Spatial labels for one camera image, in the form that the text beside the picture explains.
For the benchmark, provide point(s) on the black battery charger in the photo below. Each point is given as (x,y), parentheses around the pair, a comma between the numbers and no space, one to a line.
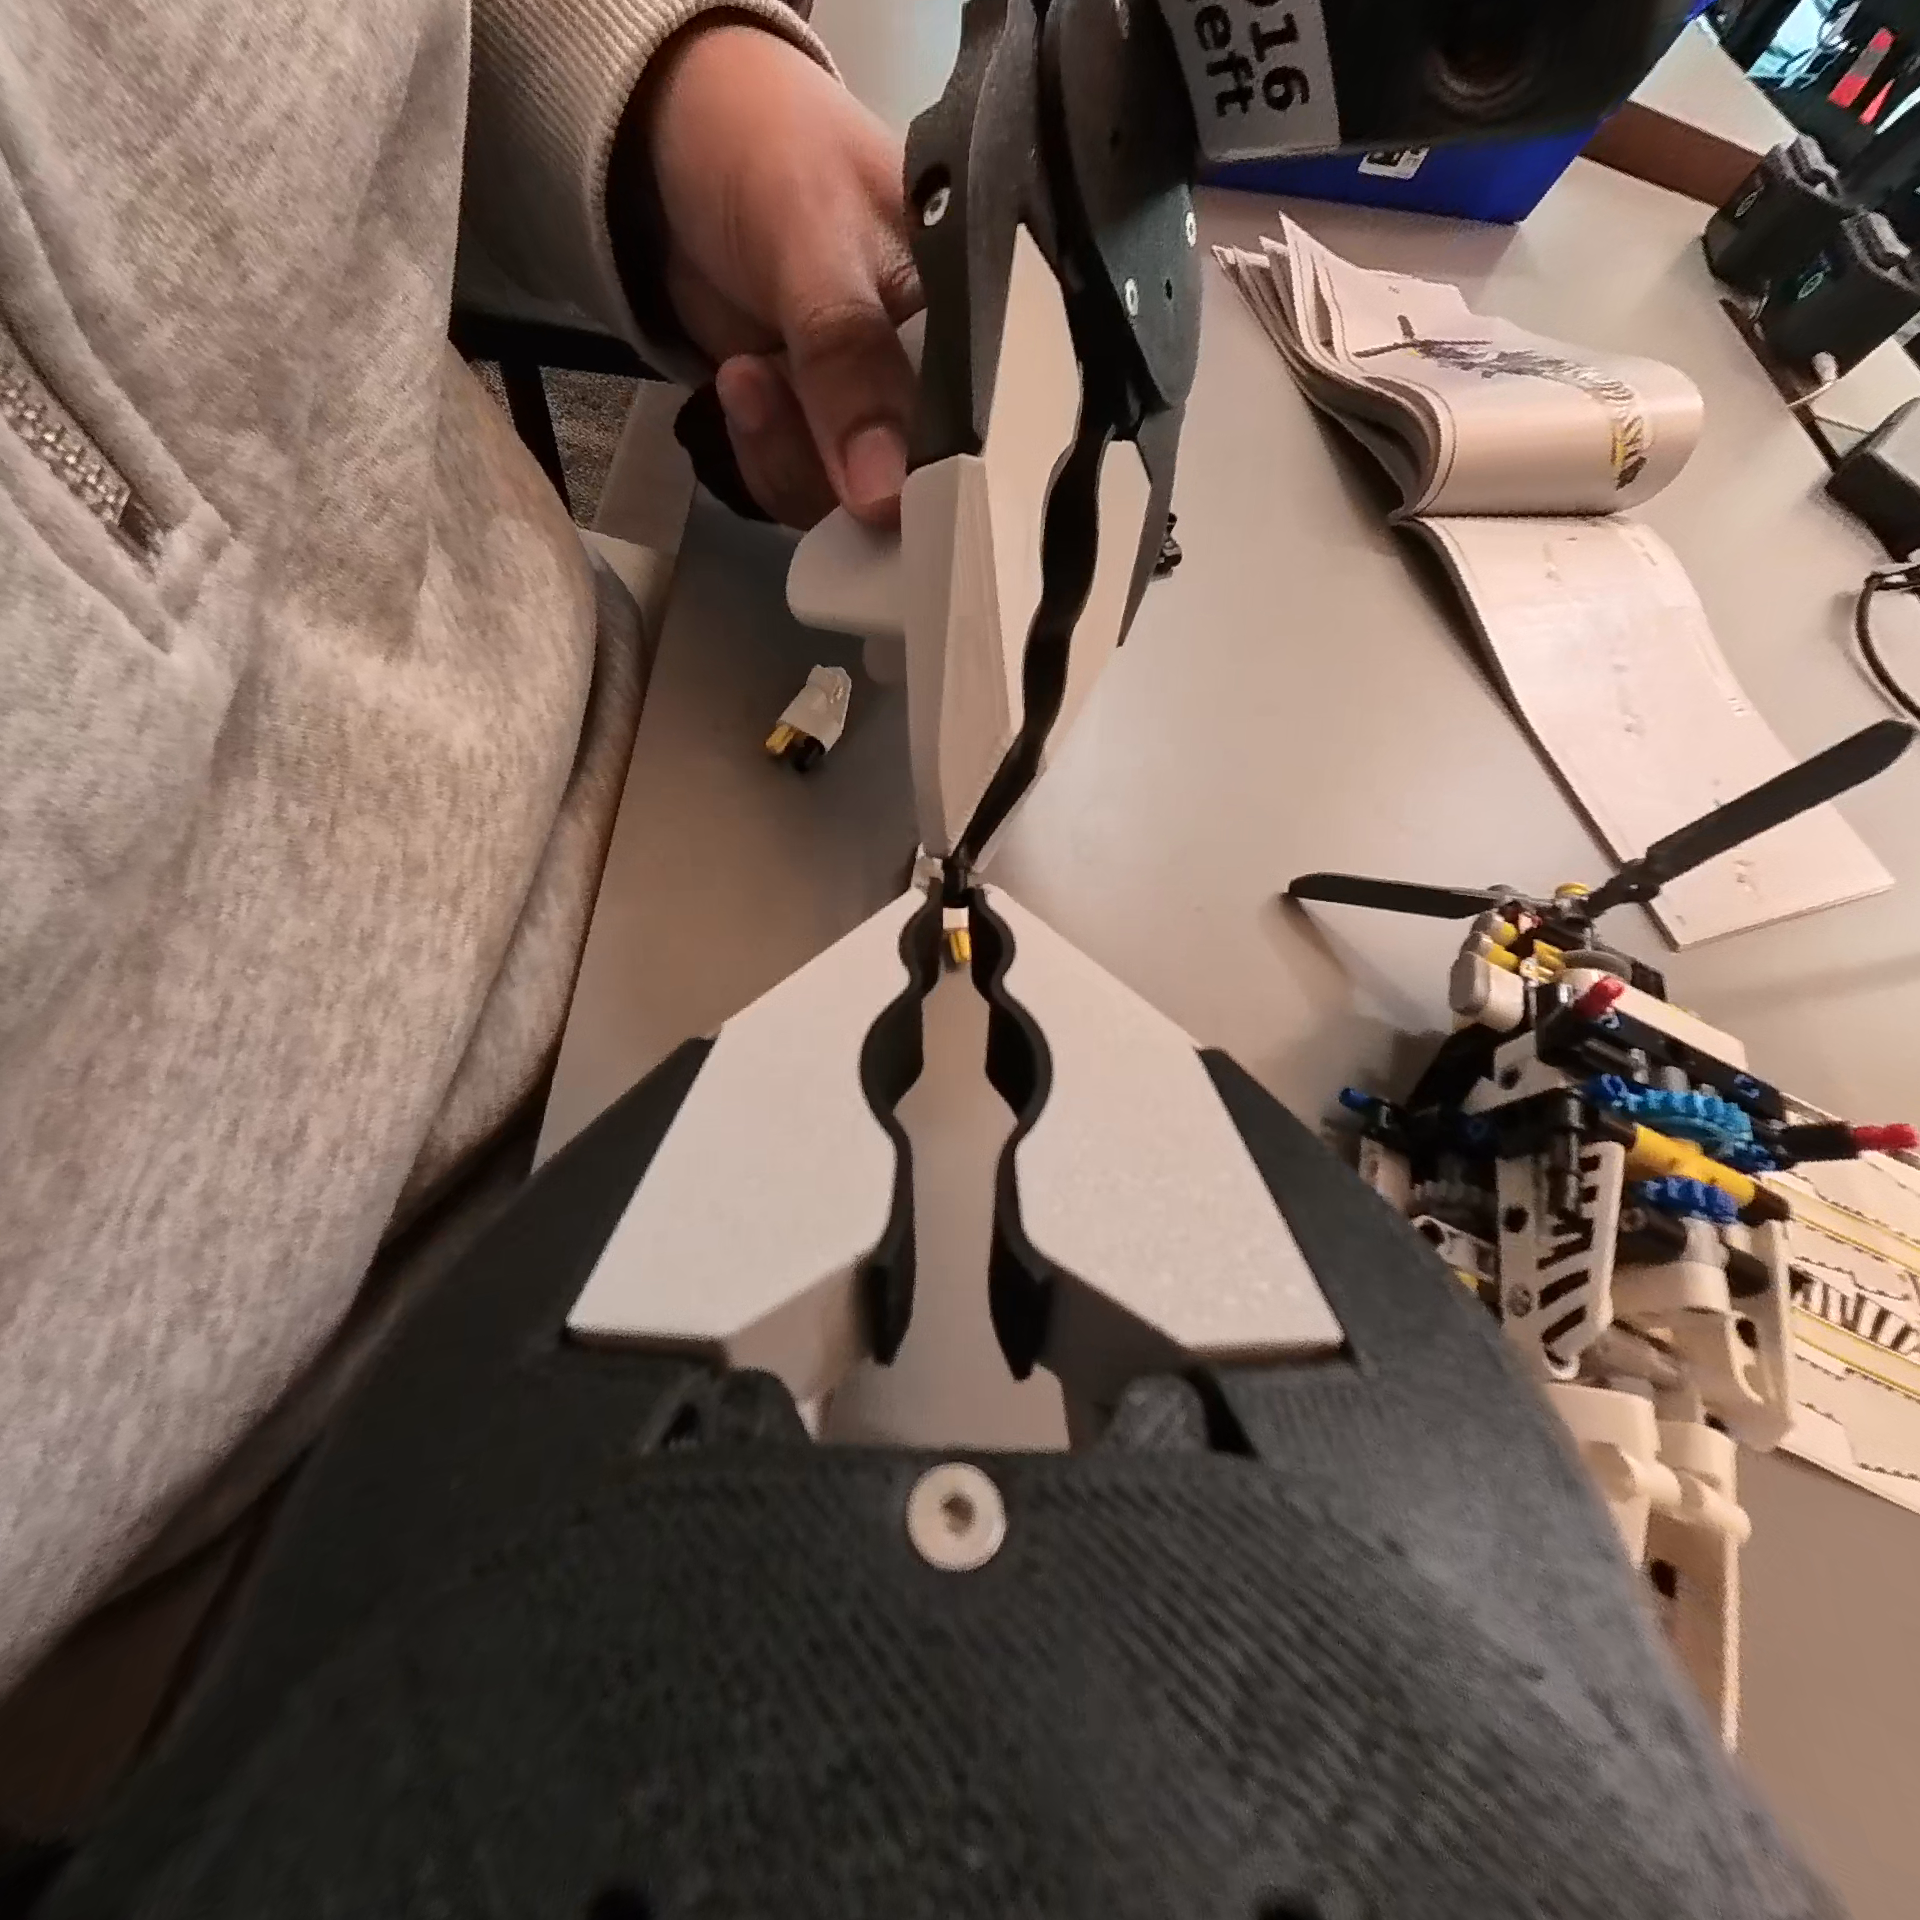
(1800,239)

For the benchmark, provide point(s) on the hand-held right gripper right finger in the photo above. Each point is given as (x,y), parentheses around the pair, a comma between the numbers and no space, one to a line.
(1185,1200)

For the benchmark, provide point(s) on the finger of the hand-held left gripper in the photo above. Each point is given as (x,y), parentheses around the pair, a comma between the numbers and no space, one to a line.
(1116,554)
(990,570)

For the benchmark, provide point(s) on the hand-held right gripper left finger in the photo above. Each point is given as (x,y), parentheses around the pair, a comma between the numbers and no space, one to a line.
(736,1186)

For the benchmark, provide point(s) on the lego plane model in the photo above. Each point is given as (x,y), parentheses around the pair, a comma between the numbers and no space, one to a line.
(1591,1172)

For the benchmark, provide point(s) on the blue storage bin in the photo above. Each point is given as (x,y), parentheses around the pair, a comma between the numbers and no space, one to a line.
(1426,178)

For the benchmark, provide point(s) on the black office chair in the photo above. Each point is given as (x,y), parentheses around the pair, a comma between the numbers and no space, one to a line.
(598,420)

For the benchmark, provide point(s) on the black power adapter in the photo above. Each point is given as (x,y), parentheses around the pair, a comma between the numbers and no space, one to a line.
(1875,465)

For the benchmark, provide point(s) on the person's left hand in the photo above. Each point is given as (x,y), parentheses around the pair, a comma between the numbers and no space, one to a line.
(780,224)

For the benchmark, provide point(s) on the black lego connector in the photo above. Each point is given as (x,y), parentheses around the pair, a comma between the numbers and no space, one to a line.
(1171,547)

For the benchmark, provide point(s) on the lego instruction booklet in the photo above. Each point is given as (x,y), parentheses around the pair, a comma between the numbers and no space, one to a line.
(1575,630)

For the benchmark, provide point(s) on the zebra striped sticker sheet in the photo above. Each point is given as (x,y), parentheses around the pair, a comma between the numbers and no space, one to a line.
(1851,1303)

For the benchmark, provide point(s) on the white lego sub-assembly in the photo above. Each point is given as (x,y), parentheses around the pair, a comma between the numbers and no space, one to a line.
(816,707)

